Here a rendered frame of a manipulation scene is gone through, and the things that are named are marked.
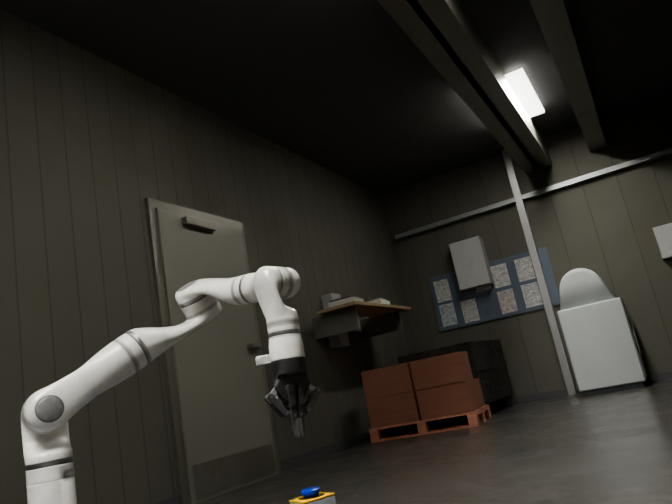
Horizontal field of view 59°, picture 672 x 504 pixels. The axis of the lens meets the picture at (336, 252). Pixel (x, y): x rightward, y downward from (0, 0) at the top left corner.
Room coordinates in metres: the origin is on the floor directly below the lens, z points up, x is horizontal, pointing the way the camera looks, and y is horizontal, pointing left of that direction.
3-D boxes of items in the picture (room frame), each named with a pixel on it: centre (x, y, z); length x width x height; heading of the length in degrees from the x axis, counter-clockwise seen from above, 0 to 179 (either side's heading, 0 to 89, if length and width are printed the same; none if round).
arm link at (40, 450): (1.30, 0.68, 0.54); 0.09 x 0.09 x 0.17; 35
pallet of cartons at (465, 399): (6.32, -0.62, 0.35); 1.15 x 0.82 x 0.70; 63
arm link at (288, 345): (1.29, 0.15, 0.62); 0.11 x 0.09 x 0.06; 34
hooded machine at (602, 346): (6.92, -2.78, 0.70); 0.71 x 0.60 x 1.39; 63
